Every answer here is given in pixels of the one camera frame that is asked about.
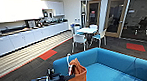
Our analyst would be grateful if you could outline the white wall cabinets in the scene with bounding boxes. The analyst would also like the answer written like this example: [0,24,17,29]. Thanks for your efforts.
[0,0,66,25]

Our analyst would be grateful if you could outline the narrow glass side panel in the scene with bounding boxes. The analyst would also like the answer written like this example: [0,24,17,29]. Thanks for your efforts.
[79,0,90,29]

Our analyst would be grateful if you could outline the white square table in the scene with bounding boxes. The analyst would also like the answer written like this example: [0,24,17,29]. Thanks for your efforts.
[75,26,100,47]

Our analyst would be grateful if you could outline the dark wall mounted appliance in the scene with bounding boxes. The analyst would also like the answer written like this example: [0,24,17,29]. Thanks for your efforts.
[41,8,55,21]

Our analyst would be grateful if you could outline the wooden framed glass door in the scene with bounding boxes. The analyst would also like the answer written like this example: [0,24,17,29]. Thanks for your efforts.
[102,0,134,39]
[84,0,105,31]

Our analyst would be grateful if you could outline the blue sofa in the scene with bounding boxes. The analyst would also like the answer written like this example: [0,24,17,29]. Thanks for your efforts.
[51,42,147,81]

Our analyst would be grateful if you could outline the white hanger with orange hoodie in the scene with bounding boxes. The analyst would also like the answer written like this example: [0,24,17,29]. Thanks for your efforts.
[65,53,74,77]

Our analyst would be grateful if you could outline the white chair with blue seat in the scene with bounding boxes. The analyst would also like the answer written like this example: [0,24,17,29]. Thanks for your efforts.
[87,23,100,31]
[90,28,109,49]
[73,25,83,35]

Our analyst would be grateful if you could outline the black coffee machine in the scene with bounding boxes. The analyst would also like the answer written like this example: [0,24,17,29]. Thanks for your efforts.
[24,18,39,30]

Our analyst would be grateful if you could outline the black office chair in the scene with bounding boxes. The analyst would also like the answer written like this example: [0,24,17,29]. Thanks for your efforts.
[132,15,147,37]

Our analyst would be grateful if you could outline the white kitchen counter cabinets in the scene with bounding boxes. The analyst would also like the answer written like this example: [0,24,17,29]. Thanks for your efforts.
[0,20,73,61]

